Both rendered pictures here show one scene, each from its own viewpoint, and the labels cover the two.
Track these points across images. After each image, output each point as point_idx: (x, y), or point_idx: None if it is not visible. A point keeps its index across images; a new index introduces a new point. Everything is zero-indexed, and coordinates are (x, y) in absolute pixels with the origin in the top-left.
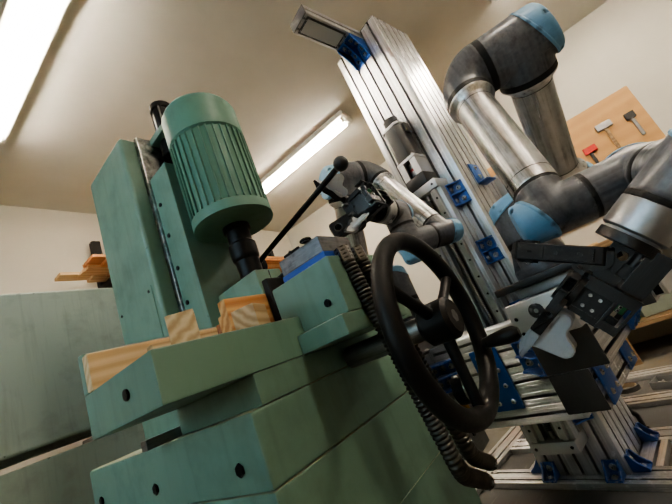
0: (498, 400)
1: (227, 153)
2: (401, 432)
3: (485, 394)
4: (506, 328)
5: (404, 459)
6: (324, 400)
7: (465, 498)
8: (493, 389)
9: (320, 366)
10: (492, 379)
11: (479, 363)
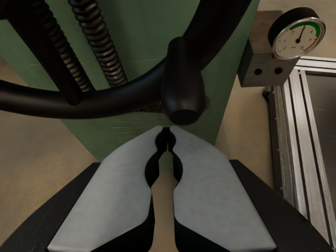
0: (115, 114)
1: None
2: (148, 20)
3: (101, 97)
4: (172, 85)
5: (138, 40)
6: None
7: (206, 90)
8: (119, 103)
9: None
10: (136, 95)
11: (161, 61)
